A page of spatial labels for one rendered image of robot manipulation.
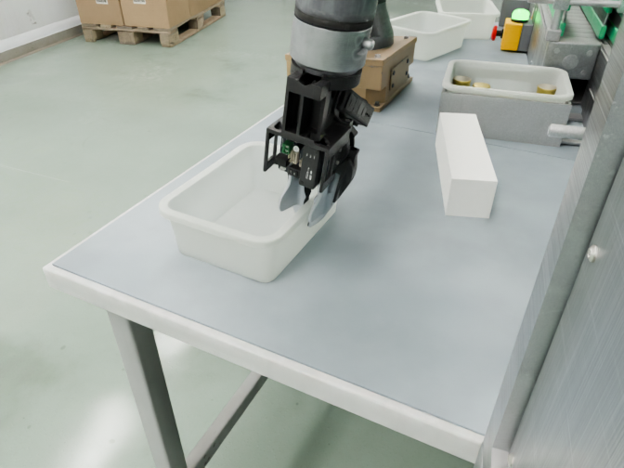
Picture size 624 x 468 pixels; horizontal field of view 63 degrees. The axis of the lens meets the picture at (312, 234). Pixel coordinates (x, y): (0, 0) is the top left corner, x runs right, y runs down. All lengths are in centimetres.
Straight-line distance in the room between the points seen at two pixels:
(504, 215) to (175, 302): 47
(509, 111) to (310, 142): 55
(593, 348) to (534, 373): 11
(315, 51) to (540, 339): 31
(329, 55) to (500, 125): 57
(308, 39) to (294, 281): 28
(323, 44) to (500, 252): 37
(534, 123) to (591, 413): 79
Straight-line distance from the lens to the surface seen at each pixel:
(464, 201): 75
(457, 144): 83
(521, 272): 68
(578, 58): 118
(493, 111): 100
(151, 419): 92
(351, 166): 58
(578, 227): 31
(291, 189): 60
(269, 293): 61
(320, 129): 52
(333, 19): 48
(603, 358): 26
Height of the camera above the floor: 115
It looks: 35 degrees down
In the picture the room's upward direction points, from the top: straight up
